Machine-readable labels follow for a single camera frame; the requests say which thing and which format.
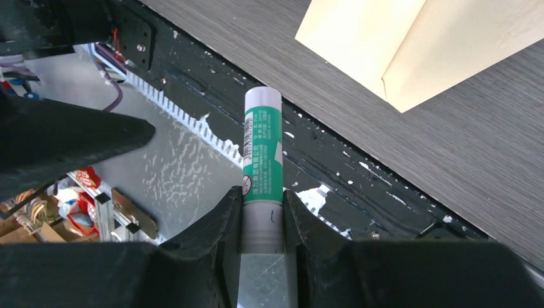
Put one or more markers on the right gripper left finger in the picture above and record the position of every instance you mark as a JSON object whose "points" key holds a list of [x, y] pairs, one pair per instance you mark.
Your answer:
{"points": [[199, 267]]}

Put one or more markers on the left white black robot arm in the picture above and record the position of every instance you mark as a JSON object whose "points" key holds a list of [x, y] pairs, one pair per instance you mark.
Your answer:
{"points": [[41, 139]]}

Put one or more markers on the white slotted cable duct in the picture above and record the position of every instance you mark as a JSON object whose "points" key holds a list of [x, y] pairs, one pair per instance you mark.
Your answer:
{"points": [[314, 199]]}

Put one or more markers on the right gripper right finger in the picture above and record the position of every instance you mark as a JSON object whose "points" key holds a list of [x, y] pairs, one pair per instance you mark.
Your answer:
{"points": [[325, 269]]}

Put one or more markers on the green white glue stick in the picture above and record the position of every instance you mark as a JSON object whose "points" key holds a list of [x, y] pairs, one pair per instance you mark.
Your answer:
{"points": [[262, 230]]}

